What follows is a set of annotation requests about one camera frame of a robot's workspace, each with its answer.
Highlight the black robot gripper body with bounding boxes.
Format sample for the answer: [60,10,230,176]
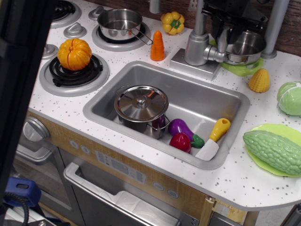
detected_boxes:
[202,0,268,30]

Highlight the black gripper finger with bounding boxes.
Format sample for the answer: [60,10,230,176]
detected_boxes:
[211,16,223,43]
[228,24,246,44]

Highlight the silver faucet lever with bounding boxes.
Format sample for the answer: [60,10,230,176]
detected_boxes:
[203,25,230,63]

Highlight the steel pan behind faucet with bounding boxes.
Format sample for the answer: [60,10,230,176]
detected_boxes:
[224,31,266,66]

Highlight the grey support pole right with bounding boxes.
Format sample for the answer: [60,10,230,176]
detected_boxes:
[261,0,290,59]

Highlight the grey support pole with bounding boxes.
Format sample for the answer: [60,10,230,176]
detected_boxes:
[261,0,290,59]
[149,0,161,14]

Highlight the light green trivet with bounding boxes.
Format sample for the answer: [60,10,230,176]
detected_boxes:
[209,39,264,77]

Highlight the silver toy faucet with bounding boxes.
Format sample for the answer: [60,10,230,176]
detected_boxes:
[170,0,220,81]

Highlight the yellow toy bell pepper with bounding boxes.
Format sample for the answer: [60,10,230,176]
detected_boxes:
[160,11,185,35]

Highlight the yellow toy corn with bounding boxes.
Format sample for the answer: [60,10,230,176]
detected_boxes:
[248,68,270,93]

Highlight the grey support pole left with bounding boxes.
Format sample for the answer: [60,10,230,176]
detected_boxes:
[149,0,161,14]

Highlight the orange toy carrot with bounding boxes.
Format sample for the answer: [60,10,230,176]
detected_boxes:
[150,31,165,61]

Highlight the silver sink basin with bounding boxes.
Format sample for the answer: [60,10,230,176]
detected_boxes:
[82,60,251,170]

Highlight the back right stove burner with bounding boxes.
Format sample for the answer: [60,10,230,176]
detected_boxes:
[92,23,151,52]

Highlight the green toy cabbage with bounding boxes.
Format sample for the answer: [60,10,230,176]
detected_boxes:
[277,81,301,116]

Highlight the small steel saucepan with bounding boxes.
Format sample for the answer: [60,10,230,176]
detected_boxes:
[97,9,153,45]

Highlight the purple toy eggplant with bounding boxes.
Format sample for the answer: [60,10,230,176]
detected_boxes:
[168,119,205,148]

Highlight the steel pot with lid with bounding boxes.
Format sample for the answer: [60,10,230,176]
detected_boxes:
[114,85,170,139]

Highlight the light green plate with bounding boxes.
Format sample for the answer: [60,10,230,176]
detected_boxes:
[246,123,301,177]

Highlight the red toy tomato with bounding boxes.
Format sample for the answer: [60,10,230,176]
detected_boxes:
[169,132,192,153]

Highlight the silver stove knob back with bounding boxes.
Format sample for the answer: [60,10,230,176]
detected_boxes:
[88,6,105,20]

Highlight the silver stove knob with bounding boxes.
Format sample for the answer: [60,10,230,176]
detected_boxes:
[88,6,105,20]
[42,44,58,60]
[63,22,87,39]

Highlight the green toy bitter gourd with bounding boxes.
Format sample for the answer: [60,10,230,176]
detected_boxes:
[243,130,301,175]

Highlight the silver stove knob middle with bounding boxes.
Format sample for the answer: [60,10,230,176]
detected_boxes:
[63,22,87,39]

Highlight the orange toy pumpkin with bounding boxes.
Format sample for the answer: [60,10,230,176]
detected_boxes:
[57,38,92,71]

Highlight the back left stove burner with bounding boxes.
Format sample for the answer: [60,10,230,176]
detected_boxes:
[50,0,81,29]

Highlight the silver stove knob front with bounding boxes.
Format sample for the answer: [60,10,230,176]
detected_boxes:
[42,44,58,60]

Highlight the front black stove burner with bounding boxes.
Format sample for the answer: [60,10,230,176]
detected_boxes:
[39,54,110,97]

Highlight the silver oven dial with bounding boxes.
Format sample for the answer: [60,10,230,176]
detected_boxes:
[23,116,50,142]

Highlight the yellow handled toy knife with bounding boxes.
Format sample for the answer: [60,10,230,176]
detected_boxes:
[195,118,231,161]

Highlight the dark foreground post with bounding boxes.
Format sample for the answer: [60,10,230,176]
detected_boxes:
[0,0,58,201]

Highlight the silver dishwasher door handle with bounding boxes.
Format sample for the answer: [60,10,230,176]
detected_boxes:
[63,162,199,226]

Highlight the silver oven door handle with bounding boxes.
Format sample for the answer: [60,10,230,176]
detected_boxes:
[16,145,58,166]

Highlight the blue clamp with cable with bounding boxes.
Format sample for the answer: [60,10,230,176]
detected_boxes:
[2,177,41,226]

